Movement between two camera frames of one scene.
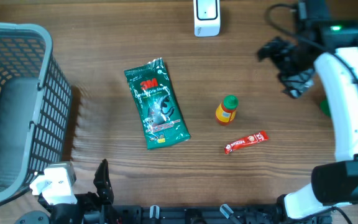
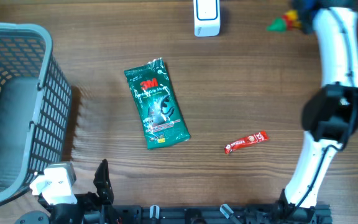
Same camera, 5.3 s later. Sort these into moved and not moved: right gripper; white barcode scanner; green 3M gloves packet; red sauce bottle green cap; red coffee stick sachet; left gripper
Moved: red sauce bottle green cap; right gripper
Not moved: green 3M gloves packet; red coffee stick sachet; white barcode scanner; left gripper
